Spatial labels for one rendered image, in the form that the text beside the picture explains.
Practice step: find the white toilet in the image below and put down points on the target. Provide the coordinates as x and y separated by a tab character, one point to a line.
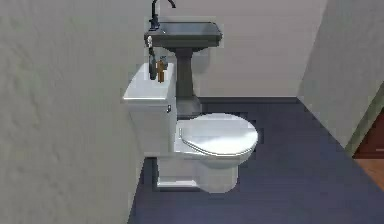
213	140

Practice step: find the brown spray bottle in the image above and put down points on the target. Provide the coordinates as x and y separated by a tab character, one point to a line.
161	70

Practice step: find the dark brush with white tip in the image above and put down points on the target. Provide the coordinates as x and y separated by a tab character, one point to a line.
152	61

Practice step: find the black sink faucet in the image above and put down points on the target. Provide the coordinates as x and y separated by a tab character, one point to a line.
155	13

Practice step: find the dark red room door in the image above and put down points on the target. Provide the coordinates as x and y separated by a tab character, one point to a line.
372	140

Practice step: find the grey pedestal sink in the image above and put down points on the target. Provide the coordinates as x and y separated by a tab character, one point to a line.
184	36

